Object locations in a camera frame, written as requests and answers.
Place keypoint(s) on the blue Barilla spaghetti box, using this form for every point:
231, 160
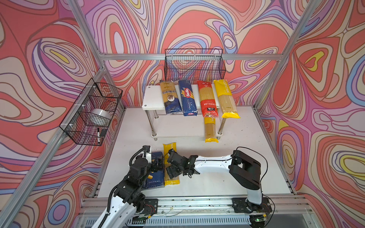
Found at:
187, 98

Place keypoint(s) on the yellow pastatime bag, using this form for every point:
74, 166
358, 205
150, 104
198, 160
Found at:
226, 100
210, 130
167, 179

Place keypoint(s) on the black wire basket back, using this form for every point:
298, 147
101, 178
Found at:
194, 64

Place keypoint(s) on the black wire basket left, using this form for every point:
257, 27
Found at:
81, 126

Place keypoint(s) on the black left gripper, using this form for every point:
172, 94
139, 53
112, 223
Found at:
154, 168

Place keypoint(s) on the blue Barilla rigatoni box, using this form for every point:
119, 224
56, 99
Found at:
157, 179

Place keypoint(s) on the white two-tier shelf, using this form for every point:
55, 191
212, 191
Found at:
153, 101

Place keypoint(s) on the silver tape roll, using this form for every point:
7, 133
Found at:
102, 113

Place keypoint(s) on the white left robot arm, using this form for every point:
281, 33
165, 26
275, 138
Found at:
126, 200

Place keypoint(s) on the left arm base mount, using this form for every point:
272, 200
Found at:
147, 207

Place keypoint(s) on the black wire basket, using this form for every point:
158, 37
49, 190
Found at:
194, 64
81, 126

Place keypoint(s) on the blue Ankara spaghetti bag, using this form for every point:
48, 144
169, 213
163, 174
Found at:
170, 98

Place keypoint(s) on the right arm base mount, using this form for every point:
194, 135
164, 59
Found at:
242, 205

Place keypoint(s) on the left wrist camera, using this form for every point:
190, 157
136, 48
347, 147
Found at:
147, 153

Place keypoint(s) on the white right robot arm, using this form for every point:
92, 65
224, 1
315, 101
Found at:
243, 168

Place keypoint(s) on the red spaghetti bag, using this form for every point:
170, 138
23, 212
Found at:
207, 100

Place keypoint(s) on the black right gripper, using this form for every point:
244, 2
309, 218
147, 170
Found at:
174, 174

